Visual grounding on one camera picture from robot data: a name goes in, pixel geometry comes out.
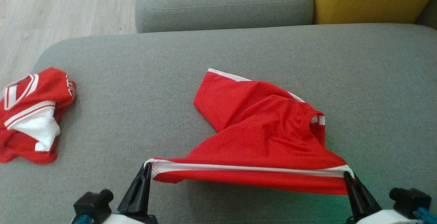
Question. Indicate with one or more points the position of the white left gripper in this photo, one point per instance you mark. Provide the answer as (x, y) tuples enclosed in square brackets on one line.
[(129, 220)]

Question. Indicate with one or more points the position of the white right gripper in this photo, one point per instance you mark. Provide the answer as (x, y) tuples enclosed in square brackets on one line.
[(382, 219)]

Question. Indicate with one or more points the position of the red shorts white stripe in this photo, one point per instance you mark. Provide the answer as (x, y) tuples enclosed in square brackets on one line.
[(266, 131)]

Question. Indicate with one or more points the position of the red jersey white sleeves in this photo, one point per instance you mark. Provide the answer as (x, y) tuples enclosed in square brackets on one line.
[(24, 142)]

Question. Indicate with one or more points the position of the grey sofa seat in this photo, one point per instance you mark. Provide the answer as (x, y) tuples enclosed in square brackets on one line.
[(136, 80)]

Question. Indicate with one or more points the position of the grey sofa corner cushion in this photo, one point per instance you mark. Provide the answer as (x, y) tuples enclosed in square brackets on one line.
[(429, 15)]

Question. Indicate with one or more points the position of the grey sofa back cushion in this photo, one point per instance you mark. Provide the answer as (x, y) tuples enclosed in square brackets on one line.
[(222, 2)]

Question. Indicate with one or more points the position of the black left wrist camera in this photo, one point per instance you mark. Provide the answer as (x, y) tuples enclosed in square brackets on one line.
[(92, 205)]

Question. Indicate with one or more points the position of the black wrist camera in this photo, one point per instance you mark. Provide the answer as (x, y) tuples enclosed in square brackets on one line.
[(409, 200), (92, 205)]

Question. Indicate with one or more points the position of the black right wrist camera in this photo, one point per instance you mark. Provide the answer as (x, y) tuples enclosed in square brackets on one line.
[(409, 200)]

